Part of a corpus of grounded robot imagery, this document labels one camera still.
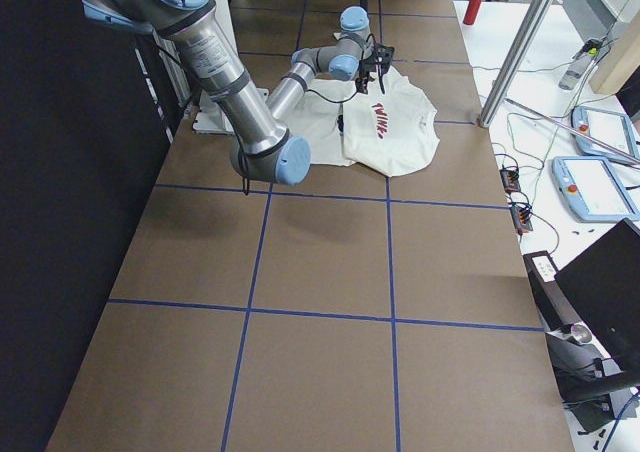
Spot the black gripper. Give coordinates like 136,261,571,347
355,43,395,95

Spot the cream long-sleeve cat shirt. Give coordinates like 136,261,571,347
267,68,439,177

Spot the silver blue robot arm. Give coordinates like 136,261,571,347
82,0,395,186

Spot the red cylinder bottle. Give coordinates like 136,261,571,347
462,0,489,26

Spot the far black orange connector box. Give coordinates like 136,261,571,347
499,167,522,194

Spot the black orange connector box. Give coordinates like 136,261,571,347
499,167,522,194
509,203,533,236

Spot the long metal rod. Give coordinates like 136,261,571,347
504,98,639,165

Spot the near black orange connector box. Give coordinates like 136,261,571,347
509,203,533,236

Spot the clear water bottle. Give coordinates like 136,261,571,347
558,38,604,91

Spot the far blue teach pendant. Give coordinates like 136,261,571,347
571,106,639,165

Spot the blue teach pendant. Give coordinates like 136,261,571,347
571,106,639,165
551,156,639,222

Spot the near blue teach pendant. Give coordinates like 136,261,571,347
551,156,639,222

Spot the wooden board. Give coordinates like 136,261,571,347
590,13,640,95

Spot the black box white label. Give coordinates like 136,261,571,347
523,251,593,346

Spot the black monitor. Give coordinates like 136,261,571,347
555,219,639,370

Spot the aluminium frame post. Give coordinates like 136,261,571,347
477,0,553,128

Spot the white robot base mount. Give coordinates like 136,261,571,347
193,90,234,135

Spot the black camera stand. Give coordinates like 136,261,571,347
545,333,639,433

